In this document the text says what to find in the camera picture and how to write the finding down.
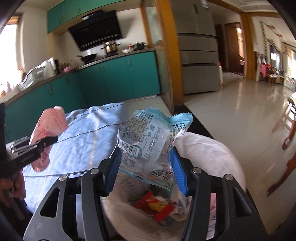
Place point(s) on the pink plastic bag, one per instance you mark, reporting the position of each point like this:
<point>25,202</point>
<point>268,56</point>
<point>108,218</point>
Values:
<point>50,122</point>

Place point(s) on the white bowl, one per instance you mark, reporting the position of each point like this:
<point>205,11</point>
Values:
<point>127,50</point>

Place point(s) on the blue checked tablecloth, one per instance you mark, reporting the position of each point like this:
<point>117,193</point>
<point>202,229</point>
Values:
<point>87,139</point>

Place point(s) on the steel cooking pot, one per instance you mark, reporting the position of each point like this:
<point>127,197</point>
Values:
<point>111,48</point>

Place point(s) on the trash bin with white bag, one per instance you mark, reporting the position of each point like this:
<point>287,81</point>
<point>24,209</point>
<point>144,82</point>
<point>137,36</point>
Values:
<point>219,150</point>

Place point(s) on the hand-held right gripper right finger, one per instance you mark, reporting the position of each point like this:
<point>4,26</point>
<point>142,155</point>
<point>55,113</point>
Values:
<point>179,171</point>

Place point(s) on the white dish rack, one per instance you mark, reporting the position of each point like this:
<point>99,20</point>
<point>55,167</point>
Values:
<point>35,77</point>

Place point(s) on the wooden stool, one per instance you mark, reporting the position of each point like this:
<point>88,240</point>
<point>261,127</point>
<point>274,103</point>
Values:
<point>288,113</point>

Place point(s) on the black range hood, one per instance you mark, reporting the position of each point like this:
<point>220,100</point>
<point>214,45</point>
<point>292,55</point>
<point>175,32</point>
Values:
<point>97,30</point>

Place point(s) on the white jug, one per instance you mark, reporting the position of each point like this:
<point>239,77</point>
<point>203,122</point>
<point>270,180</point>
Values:
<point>49,66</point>

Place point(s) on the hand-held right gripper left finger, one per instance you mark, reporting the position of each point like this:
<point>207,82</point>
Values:
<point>113,171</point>

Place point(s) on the teal cabinets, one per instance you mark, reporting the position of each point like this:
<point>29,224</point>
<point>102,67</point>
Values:
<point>69,16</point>
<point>115,76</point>

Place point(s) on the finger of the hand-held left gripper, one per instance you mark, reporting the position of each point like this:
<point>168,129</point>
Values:
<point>46,142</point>

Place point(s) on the black lidded pot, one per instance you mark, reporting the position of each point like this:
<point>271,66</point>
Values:
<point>138,46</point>

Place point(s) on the black wok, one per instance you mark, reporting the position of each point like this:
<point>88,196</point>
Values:
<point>89,58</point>

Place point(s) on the person's left hand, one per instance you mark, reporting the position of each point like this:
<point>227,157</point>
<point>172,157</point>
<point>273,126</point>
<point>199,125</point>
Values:
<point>9,188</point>

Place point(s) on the silver refrigerator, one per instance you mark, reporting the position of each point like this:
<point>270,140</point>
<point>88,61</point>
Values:
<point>196,51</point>

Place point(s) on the teal upper cabinets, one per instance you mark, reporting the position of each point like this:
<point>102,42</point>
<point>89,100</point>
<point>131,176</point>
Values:
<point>69,16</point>

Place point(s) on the red snack wrapper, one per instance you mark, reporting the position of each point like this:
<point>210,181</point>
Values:
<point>161,208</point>

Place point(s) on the clear blue snack wrapper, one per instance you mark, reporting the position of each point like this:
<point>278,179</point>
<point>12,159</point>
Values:
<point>150,139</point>

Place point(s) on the teal lower cabinets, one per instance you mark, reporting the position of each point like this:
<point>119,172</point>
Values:
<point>115,76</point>

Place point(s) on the glass sliding door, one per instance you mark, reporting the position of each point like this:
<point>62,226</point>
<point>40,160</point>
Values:
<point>157,46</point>

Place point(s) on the pink bowl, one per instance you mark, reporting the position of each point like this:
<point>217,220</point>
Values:
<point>67,69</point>

